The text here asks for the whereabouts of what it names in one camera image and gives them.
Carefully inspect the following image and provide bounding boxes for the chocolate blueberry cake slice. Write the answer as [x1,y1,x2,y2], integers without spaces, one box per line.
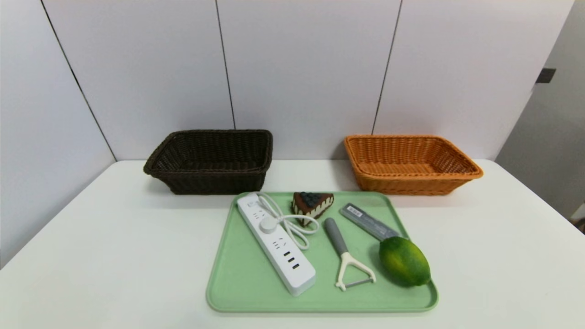
[292,191,335,227]

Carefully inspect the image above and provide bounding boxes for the green lime fruit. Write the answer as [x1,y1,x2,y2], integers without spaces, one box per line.
[379,236,431,288]

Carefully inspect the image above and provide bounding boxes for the dark brown wicker basket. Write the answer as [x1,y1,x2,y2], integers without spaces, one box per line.
[143,129,273,195]

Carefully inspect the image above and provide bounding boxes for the light green plastic tray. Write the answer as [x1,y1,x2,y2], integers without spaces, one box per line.
[206,191,439,313]

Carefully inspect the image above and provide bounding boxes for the white power strip with cord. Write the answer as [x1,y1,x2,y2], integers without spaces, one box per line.
[236,192,319,297]

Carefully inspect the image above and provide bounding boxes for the orange wicker basket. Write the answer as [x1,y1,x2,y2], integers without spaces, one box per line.
[344,134,484,196]

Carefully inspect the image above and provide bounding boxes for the white brown background object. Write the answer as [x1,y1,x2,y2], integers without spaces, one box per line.
[569,203,585,231]

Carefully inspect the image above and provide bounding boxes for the grey pencil lead case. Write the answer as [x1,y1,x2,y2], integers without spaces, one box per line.
[340,203,401,242]

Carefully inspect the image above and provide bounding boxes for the white peeler with grey handle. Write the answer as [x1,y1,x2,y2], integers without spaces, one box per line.
[324,218,377,292]

